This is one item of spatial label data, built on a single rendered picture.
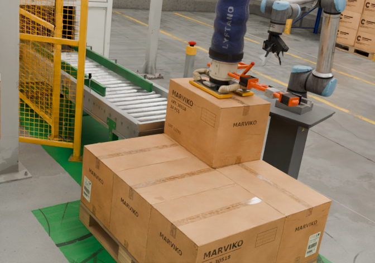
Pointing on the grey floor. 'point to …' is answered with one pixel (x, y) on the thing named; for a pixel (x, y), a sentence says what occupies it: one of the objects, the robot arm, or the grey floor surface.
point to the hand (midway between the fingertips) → (272, 66)
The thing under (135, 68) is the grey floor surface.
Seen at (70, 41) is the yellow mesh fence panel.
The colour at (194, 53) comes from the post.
